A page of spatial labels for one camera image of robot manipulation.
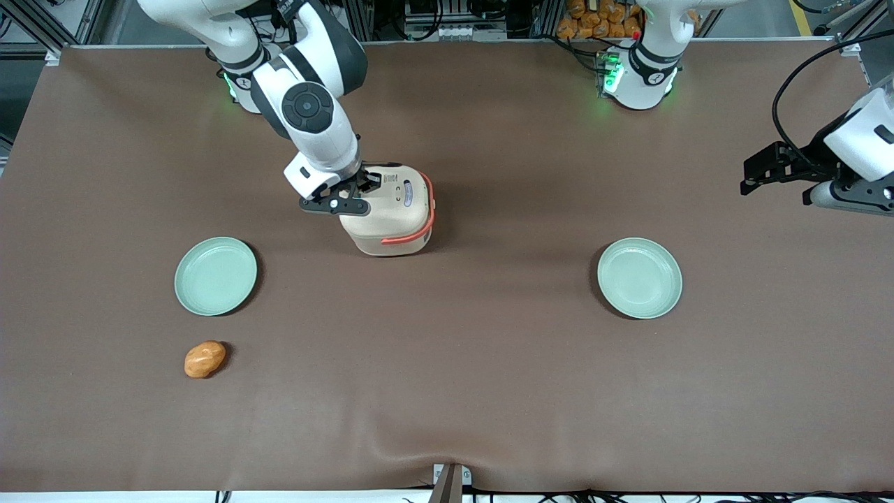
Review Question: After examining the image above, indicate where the beige rice cooker orange handle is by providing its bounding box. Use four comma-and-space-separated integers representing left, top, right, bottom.
339, 164, 437, 257

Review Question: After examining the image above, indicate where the pale green plate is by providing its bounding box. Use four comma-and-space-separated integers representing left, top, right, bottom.
174, 237, 258, 316
597, 238, 683, 320

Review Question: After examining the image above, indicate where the long white power strip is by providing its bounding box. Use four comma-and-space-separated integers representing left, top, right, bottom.
405, 23, 508, 41

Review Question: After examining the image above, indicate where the brown table mat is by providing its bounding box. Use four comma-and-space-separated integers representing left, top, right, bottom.
0, 38, 894, 493

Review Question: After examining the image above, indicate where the orange bread roll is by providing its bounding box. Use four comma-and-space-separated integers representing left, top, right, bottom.
184, 340, 227, 379

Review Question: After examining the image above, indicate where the bag of orange bread rolls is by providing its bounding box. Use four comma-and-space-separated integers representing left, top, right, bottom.
556, 0, 643, 40

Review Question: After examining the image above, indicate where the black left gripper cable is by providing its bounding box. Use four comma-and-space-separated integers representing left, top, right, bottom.
771, 29, 894, 168

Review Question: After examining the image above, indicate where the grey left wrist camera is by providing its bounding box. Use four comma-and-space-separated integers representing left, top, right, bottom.
802, 180, 894, 216

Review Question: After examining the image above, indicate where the aluminium frame profile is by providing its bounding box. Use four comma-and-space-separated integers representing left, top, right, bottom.
346, 0, 376, 41
0, 0, 65, 53
531, 0, 566, 39

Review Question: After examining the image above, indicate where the metal clamp bracket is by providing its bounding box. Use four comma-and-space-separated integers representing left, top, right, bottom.
430, 462, 474, 503

